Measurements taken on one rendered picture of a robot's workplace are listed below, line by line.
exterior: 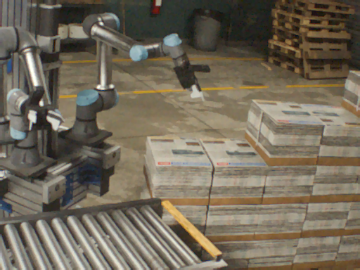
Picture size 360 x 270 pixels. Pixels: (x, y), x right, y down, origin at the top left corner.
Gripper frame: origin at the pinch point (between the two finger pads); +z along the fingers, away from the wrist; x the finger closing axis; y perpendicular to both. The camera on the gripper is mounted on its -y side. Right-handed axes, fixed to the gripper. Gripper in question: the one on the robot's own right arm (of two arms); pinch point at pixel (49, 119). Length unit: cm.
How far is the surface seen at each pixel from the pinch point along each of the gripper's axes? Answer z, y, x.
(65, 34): -589, 52, -300
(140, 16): -625, 7, -468
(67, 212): -7.3, 41.6, -17.5
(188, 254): 38, 38, -43
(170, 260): 37, 40, -36
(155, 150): -41, 30, -84
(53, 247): 12.5, 43.8, -1.7
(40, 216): -9.3, 43.2, -6.2
